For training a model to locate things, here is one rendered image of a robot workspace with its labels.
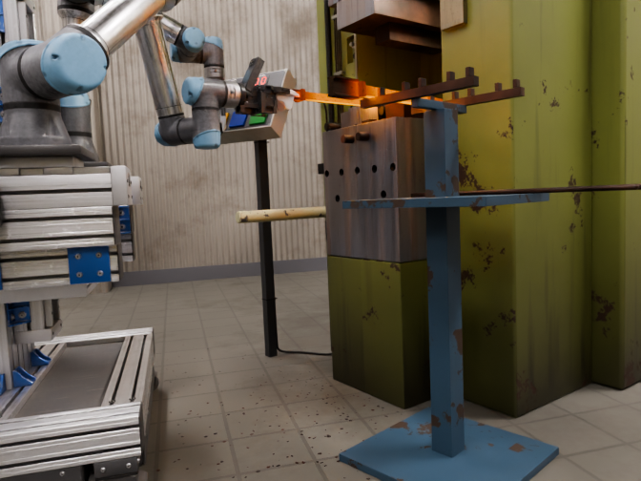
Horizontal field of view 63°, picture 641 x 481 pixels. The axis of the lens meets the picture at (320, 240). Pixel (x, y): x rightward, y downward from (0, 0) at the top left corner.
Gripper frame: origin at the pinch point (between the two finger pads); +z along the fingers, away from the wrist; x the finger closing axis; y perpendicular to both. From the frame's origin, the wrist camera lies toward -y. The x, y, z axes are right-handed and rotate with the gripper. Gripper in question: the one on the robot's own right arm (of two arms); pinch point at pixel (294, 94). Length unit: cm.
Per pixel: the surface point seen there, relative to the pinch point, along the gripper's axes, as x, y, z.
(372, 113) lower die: 4.9, 4.8, 27.7
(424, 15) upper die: 8, -30, 51
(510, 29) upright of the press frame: 48, -13, 42
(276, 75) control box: -46, -17, 22
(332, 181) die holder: -11.0, 26.8, 21.9
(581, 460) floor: 73, 100, 34
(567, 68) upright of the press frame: 49, -5, 70
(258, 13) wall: -274, -132, 144
